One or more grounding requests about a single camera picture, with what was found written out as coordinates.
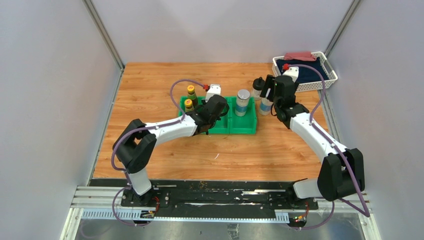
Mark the black-spout seasoning jar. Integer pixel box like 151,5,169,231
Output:
251,77,265,101

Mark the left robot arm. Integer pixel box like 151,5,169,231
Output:
111,94,229,207

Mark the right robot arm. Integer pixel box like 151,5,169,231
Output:
260,75,365,209

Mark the silver-lid jar in bin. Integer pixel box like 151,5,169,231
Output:
234,89,251,117

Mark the green three-compartment plastic bin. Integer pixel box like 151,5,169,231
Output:
178,96,257,135

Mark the dark blue folded cloth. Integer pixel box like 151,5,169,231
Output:
276,57,329,84

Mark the white perforated plastic basket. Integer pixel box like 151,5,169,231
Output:
272,51,338,92

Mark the pink folded cloth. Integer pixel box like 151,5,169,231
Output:
283,51,317,62

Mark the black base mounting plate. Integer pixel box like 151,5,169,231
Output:
89,178,355,220

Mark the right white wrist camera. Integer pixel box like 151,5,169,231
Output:
282,63,300,83

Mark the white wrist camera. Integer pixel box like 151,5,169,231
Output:
203,84,222,103
282,63,300,83

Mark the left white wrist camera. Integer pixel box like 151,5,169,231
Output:
203,84,222,103

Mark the aluminium rail frame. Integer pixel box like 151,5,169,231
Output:
60,179,381,240

